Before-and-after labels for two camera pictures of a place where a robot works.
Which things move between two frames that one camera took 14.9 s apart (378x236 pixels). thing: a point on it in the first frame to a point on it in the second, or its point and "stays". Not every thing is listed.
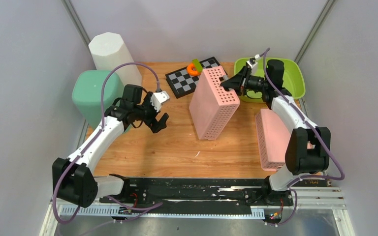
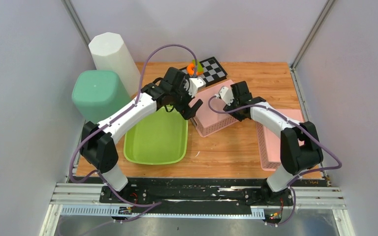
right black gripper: x=241 y=80 to x=237 y=115
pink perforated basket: x=273 y=137 stays
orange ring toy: x=191 y=72 stays
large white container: x=109 y=51 stays
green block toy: x=197 y=65 stays
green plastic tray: x=293 y=80 to x=161 y=139
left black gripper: x=155 y=126 to x=186 y=111
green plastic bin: x=87 y=91 stays
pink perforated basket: x=212 y=106 stays
